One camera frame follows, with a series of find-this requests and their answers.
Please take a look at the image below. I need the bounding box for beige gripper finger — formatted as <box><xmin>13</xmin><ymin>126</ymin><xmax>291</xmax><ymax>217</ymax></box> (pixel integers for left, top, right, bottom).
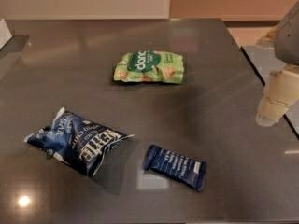
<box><xmin>255</xmin><ymin>64</ymin><xmax>299</xmax><ymax>127</ymax></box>

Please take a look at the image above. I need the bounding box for green rice chip bag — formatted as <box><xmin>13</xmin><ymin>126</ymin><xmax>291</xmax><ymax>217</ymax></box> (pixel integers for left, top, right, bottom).
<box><xmin>113</xmin><ymin>51</ymin><xmax>184</xmax><ymax>84</ymax></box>

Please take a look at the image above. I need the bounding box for blue kettle chip bag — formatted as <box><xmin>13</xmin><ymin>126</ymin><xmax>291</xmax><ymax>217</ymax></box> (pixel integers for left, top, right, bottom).
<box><xmin>24</xmin><ymin>107</ymin><xmax>133</xmax><ymax>177</ymax></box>

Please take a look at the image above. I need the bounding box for grey side table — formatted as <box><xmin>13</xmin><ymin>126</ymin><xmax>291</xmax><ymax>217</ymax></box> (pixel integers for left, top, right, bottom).
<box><xmin>241</xmin><ymin>46</ymin><xmax>299</xmax><ymax>136</ymax></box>

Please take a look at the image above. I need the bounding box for dark blue snack bar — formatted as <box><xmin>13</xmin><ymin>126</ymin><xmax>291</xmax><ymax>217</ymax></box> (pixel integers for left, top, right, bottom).
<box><xmin>143</xmin><ymin>145</ymin><xmax>207</xmax><ymax>192</ymax></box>

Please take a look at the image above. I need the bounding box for white box at left edge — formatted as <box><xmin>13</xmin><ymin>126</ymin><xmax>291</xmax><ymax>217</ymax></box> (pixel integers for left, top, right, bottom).
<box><xmin>0</xmin><ymin>19</ymin><xmax>12</xmax><ymax>49</ymax></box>

